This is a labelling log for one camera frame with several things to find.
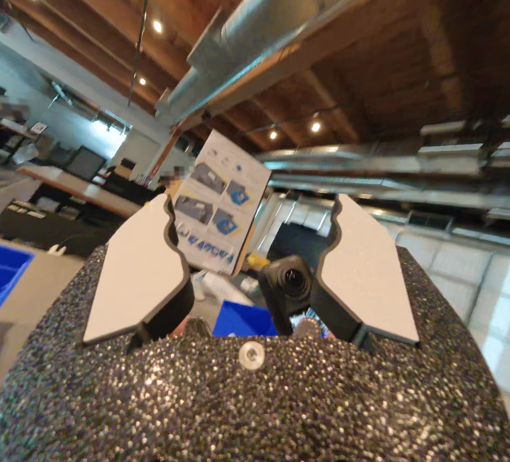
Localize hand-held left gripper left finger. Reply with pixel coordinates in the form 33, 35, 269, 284
82, 192, 196, 345

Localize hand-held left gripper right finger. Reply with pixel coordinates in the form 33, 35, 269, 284
310, 193, 421, 348

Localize blue plastic bin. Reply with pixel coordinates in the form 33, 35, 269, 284
212, 300, 279, 337
0, 245, 36, 307

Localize white monitor stand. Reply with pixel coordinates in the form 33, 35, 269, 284
191, 270, 260, 305

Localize wooden top office desk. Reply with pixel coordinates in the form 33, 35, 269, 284
18, 165, 140, 217

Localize black flat panel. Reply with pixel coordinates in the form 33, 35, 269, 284
0, 201, 132, 257

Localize printed instruction poster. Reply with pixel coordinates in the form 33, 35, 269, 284
173, 129, 273, 275

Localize black computer monitor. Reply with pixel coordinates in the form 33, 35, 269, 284
66, 146, 107, 182

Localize black ceiling rod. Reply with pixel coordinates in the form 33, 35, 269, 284
127, 0, 157, 106

